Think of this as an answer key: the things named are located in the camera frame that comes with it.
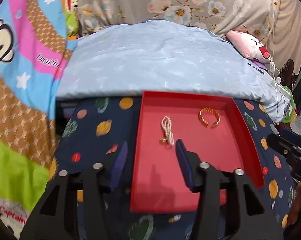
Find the beige curtain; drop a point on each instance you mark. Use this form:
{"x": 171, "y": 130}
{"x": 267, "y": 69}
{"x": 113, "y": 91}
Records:
{"x": 285, "y": 43}

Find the grey floral curtain fabric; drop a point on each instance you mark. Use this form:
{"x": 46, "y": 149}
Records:
{"x": 255, "y": 17}

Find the pink cartoon plush pillow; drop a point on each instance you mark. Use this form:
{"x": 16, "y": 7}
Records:
{"x": 249, "y": 46}

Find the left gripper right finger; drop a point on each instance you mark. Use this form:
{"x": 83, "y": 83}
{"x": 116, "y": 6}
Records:
{"x": 247, "y": 217}

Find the light blue duvet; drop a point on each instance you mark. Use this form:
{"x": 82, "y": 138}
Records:
{"x": 159, "y": 55}

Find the dark red chair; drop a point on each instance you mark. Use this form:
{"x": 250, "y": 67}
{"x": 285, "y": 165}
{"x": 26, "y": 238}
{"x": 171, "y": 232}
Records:
{"x": 287, "y": 73}

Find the green white cloth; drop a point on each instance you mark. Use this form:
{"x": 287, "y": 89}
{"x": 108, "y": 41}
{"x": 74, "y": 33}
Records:
{"x": 290, "y": 114}

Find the navy planet print bedsheet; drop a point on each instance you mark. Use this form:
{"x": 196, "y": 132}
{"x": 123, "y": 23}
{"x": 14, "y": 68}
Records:
{"x": 90, "y": 128}

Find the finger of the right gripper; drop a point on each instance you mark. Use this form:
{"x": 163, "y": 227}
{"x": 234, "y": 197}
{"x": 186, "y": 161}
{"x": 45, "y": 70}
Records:
{"x": 291, "y": 152}
{"x": 291, "y": 136}

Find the colourful monkey cartoon blanket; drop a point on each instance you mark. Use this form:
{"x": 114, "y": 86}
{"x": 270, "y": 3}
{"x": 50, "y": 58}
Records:
{"x": 37, "y": 39}

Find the black marker pen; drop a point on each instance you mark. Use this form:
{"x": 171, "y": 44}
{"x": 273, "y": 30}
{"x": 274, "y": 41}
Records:
{"x": 260, "y": 71}

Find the gold twisted cuff bangle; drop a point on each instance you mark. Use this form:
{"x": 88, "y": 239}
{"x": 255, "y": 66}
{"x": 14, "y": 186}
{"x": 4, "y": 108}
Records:
{"x": 209, "y": 117}

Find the red shallow tray box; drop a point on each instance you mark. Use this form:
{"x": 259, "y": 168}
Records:
{"x": 190, "y": 149}

